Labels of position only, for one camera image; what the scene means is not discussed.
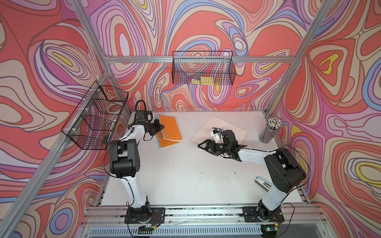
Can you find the silver grey stapler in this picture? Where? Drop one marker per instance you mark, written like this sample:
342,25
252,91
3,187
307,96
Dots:
264,184

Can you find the orange nusign notebook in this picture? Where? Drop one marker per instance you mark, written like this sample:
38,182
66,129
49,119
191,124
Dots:
170,131
163,143

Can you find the black wire basket left wall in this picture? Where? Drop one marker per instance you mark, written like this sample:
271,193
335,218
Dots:
94,120

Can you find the white lined notebook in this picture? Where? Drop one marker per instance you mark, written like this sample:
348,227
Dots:
213,127

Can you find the black wire basket back wall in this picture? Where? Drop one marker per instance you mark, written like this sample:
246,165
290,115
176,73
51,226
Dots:
187,65

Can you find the black wire basket wall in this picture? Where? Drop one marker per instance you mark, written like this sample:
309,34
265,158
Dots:
94,120
187,65

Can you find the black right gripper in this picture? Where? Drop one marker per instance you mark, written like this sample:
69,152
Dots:
212,150

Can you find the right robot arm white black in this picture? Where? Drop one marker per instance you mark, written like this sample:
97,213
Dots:
285,172

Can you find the clear cup of pencils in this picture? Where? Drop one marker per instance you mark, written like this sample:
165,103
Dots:
271,128

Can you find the yellow sticky notes pad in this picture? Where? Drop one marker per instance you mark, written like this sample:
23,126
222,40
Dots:
203,80

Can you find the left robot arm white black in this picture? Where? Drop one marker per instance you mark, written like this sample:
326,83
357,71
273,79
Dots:
125,164

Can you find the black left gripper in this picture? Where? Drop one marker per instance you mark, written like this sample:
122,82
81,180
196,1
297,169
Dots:
158,126

